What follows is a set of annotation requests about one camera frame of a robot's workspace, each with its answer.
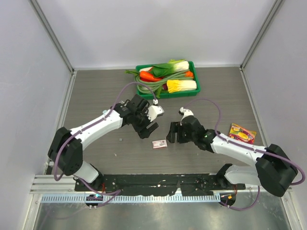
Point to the yellow napa cabbage toy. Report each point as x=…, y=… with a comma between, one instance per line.
x=181, y=85

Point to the Fox's candy bag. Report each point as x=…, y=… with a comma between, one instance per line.
x=239, y=133

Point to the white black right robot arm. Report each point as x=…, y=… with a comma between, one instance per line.
x=268, y=167

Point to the red white staple box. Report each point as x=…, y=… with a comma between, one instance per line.
x=159, y=144

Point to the green plastic tray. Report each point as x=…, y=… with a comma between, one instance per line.
x=147, y=67

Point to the green bok choy toy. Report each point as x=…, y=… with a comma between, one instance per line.
x=165, y=69

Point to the orange carrot toy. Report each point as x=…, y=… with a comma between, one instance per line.
x=148, y=77

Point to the white cable duct rail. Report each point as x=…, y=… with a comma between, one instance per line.
x=121, y=199

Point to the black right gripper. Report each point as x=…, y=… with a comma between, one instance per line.
x=175, y=127

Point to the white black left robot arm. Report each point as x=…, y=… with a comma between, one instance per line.
x=66, y=150

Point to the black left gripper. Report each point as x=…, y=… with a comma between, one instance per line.
x=142, y=132

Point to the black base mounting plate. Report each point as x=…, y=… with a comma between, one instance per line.
x=191, y=184

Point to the green long beans toy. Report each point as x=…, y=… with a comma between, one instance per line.
x=159, y=87

